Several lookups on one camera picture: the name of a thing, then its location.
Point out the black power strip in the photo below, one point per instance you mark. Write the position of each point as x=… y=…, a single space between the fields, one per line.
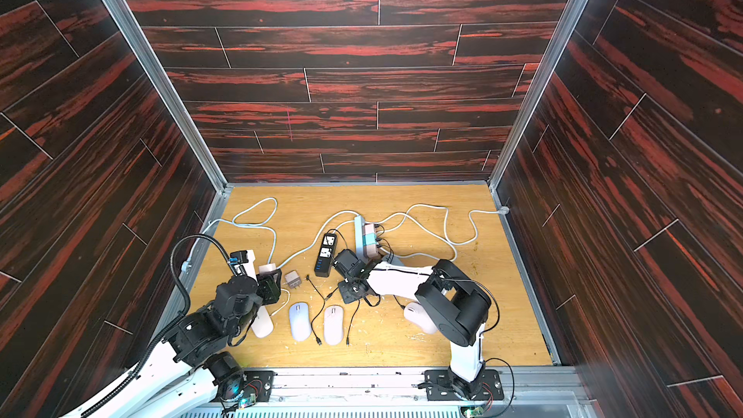
x=326 y=255

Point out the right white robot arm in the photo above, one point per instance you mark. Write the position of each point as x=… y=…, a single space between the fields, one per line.
x=455 y=304

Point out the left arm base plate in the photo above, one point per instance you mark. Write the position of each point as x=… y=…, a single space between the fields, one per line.
x=236 y=385

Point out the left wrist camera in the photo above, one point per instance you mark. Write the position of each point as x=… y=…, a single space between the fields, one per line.
x=242 y=263

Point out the white power strip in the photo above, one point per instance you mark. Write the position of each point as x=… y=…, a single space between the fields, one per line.
x=366 y=242

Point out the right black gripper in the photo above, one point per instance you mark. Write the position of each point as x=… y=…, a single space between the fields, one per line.
x=351 y=264

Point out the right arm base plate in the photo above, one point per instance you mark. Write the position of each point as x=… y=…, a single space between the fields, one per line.
x=444 y=385

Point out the aluminium frame left post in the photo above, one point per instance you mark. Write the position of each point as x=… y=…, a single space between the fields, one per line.
x=132 y=32

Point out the aluminium frame post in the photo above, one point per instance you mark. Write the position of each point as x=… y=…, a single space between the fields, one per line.
x=563 y=31
x=132 y=32

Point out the aluminium frame right post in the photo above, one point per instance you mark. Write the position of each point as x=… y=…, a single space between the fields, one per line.
x=563 y=31

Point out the white wireless mouse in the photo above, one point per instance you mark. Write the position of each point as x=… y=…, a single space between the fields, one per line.
x=262 y=325

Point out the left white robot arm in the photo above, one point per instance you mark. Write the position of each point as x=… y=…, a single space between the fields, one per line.
x=187 y=365

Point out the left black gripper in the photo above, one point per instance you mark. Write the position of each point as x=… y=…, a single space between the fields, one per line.
x=267 y=283

